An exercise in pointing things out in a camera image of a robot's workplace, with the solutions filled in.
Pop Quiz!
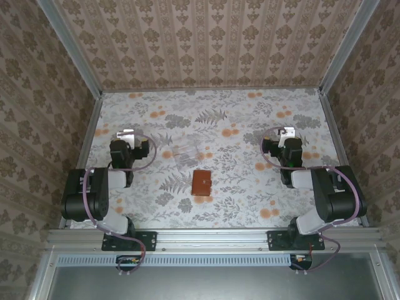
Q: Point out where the brown leather card holder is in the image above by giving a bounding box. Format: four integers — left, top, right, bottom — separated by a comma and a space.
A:
191, 169, 213, 197

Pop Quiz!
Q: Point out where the floral patterned table cover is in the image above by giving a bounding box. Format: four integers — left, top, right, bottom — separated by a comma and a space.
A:
67, 89, 363, 229

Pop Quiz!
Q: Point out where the black connector board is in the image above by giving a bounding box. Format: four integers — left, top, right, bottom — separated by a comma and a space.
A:
289, 253, 313, 271
116, 254, 144, 272

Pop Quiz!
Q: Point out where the grey sheet metal panel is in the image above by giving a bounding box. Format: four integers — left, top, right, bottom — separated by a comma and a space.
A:
46, 265, 387, 300

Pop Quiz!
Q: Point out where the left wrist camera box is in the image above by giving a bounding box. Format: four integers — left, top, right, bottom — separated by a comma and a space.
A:
116, 129, 136, 148

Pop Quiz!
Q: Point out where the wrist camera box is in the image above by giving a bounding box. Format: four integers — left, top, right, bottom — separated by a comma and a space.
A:
279, 126, 297, 140
116, 129, 136, 148

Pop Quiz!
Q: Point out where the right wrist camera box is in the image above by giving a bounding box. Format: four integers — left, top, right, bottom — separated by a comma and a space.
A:
279, 126, 297, 140

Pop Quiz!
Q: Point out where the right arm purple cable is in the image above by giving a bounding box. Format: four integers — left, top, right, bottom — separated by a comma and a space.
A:
261, 126, 363, 276

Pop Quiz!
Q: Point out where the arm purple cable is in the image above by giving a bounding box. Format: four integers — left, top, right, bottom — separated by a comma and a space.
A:
81, 131, 158, 278
261, 126, 363, 276

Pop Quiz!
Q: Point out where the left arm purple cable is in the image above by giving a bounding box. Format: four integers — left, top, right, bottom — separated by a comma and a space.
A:
81, 131, 158, 278

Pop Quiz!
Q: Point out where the aluminium side rail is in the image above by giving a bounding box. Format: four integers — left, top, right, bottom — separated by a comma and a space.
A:
319, 92, 372, 228
58, 92, 104, 229

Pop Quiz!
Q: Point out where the long aluminium base rail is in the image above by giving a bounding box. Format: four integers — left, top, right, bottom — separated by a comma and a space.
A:
45, 227, 387, 251

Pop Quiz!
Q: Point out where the aluminium frame post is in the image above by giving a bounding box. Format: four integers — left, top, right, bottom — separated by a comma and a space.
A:
319, 0, 381, 96
39, 0, 104, 98

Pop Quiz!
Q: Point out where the grey slotted cable duct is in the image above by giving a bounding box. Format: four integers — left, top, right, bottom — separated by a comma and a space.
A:
57, 253, 313, 267

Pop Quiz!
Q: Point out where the aluminium lower frame bar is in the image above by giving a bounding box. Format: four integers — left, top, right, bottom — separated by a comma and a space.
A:
29, 249, 59, 300
370, 249, 400, 300

